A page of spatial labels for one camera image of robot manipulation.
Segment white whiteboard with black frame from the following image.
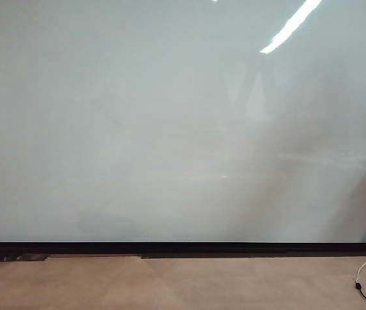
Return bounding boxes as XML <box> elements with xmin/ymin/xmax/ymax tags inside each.
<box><xmin>0</xmin><ymin>0</ymin><xmax>366</xmax><ymax>254</ymax></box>

